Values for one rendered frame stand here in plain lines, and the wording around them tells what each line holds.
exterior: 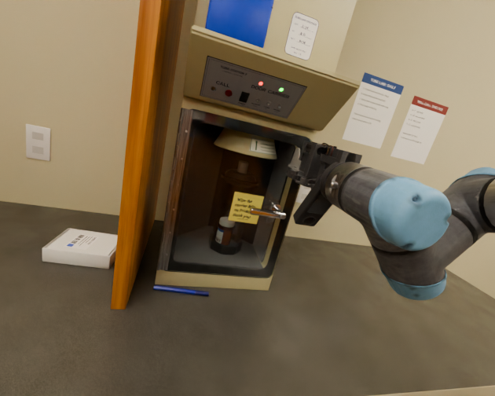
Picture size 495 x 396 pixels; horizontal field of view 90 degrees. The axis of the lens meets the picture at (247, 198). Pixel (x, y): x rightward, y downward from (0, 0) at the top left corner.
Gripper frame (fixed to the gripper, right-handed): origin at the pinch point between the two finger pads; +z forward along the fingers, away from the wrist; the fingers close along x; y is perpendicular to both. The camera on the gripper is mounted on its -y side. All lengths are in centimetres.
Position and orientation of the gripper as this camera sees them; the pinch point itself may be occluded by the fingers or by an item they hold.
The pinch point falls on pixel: (293, 169)
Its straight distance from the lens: 60.7
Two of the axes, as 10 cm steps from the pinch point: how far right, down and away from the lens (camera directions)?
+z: -2.1, -3.2, 9.2
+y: 2.3, -9.3, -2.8
